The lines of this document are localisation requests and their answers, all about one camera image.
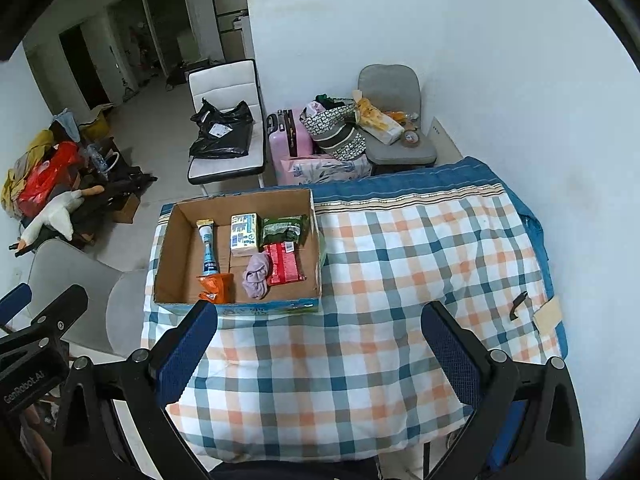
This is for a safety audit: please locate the black plastic bag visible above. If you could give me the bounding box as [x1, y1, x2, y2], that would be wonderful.
[189, 99, 254, 159]

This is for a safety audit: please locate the orange snack packet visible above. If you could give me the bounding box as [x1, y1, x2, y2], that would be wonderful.
[198, 273, 234, 304]

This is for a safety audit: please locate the pink suitcase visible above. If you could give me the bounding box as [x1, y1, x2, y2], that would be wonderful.
[267, 108, 314, 185]

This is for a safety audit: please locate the white goose plush toy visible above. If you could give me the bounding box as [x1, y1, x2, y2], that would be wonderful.
[14, 185, 105, 252]

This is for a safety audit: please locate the brown cardboard box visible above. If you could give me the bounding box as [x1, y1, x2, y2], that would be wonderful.
[153, 186, 322, 316]

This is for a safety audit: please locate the cardboard sheet on floor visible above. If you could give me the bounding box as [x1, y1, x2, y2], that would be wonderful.
[428, 117, 463, 166]

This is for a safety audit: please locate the plaid checkered tablecloth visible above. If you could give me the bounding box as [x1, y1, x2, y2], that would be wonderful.
[141, 157, 568, 462]

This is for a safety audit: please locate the red plastic bag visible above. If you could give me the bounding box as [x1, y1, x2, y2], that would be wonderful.
[17, 141, 84, 218]

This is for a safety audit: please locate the person's left hand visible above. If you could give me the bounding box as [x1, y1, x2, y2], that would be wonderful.
[21, 404, 52, 479]

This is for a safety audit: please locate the blue tube packet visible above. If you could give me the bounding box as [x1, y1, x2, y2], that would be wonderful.
[196, 219, 219, 276]

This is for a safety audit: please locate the lilac cloth bundle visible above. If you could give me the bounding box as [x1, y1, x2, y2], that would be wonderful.
[242, 252, 271, 300]

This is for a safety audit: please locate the red snack packet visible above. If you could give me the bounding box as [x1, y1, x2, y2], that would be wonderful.
[264, 242, 305, 286]

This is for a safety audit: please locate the dark green snack packet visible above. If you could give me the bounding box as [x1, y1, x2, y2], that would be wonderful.
[259, 214, 309, 247]

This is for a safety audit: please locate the tape roll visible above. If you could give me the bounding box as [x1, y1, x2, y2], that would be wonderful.
[401, 130, 421, 148]

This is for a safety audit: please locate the yellow cloth pile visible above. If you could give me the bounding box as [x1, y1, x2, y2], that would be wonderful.
[1, 129, 54, 219]

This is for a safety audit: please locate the yellow blue carton box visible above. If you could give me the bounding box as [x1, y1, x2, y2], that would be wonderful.
[230, 212, 259, 257]

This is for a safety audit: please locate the grey round chair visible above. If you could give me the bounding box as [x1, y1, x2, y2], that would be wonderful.
[24, 237, 151, 359]

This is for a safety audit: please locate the yellow orange snack bag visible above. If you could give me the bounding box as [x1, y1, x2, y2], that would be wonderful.
[352, 90, 405, 145]

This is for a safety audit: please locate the black white patterned bag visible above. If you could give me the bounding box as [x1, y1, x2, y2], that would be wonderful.
[299, 100, 367, 162]

